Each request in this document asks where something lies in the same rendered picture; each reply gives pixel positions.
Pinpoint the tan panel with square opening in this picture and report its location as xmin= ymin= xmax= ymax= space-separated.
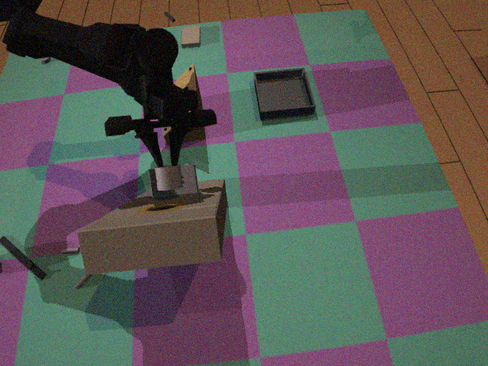
xmin=78 ymin=178 xmax=227 ymax=275

